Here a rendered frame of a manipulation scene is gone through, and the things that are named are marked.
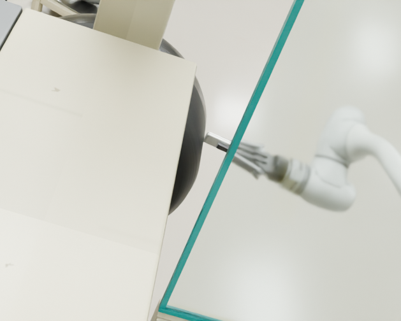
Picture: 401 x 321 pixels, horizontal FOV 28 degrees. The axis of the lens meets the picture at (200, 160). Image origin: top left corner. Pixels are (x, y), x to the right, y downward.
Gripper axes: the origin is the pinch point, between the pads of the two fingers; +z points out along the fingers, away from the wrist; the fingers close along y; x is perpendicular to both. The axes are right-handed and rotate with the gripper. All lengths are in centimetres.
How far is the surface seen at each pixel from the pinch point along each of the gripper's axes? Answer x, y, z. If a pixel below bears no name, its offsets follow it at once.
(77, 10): 119, -221, 50
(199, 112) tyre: -8.7, 3.5, 9.2
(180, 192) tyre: 7.1, 16.5, 5.3
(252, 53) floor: 117, -260, -58
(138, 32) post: -44, 39, 35
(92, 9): 118, -228, 42
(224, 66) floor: 119, -235, -42
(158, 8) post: -50, 39, 33
